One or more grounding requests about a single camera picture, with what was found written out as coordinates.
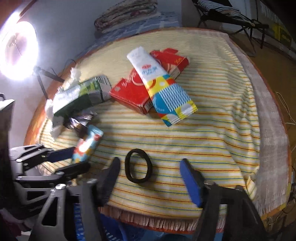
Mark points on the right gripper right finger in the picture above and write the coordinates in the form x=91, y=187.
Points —
x=194, y=182

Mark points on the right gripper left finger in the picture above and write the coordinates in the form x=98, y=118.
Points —
x=107, y=181

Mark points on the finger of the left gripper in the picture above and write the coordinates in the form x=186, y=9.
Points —
x=73, y=170
x=58, y=155

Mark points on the small colourful snack wrapper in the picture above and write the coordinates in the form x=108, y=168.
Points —
x=87, y=145

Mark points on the colourful tissue pack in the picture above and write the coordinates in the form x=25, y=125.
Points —
x=170, y=101

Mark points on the white tissue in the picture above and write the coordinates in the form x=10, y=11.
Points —
x=75, y=75

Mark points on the white plastic bag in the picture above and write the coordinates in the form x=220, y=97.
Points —
x=56, y=121

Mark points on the dark chocolate bar wrapper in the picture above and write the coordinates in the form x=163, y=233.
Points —
x=79, y=123

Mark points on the blue plastic trash basket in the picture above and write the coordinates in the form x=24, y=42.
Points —
x=115, y=230

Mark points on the gloved left hand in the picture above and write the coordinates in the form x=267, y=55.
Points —
x=15, y=226

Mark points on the black tripod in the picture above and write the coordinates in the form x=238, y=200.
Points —
x=46, y=78

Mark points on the striped yellow towel blanket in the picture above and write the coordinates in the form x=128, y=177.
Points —
x=221, y=116

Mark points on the folded floral quilt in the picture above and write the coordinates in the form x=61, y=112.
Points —
x=125, y=11

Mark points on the black folding chair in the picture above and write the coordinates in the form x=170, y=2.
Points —
x=224, y=12

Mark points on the white ring light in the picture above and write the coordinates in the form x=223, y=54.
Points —
x=19, y=48

